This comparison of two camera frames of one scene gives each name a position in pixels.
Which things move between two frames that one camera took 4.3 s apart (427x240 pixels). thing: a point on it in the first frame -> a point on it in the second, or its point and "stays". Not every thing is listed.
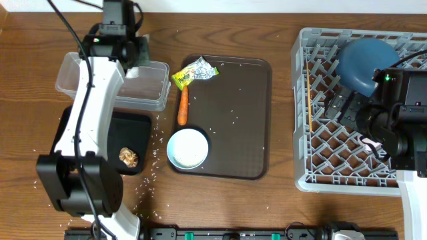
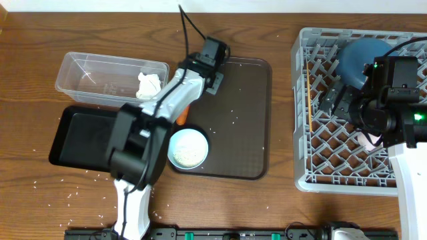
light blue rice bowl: (187, 149) stays
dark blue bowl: (357, 59) stays
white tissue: (133, 73) -> (149, 86)
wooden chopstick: (309, 113) stays
